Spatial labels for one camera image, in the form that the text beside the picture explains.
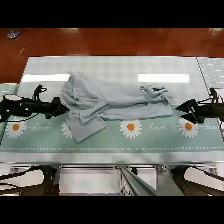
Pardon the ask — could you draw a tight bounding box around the grey shirt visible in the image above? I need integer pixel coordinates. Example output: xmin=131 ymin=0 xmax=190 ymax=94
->
xmin=59 ymin=71 xmax=175 ymax=144

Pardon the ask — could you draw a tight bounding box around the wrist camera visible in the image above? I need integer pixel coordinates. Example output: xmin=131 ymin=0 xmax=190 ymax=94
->
xmin=208 ymin=87 xmax=222 ymax=103
xmin=32 ymin=83 xmax=48 ymax=102

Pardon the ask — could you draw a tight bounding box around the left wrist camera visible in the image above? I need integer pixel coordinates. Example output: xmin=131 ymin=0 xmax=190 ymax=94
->
xmin=32 ymin=83 xmax=48 ymax=102

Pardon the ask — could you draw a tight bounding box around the silver frame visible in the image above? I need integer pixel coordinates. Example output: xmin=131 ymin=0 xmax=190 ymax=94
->
xmin=0 ymin=161 xmax=224 ymax=197

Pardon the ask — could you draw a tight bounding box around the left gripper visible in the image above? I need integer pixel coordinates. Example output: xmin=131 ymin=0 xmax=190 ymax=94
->
xmin=39 ymin=96 xmax=71 ymax=120

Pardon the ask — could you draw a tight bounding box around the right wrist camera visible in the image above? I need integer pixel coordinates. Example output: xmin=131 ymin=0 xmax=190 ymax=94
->
xmin=208 ymin=87 xmax=222 ymax=103

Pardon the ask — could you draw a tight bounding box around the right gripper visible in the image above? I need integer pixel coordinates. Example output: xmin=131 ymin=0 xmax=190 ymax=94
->
xmin=174 ymin=98 xmax=207 ymax=125

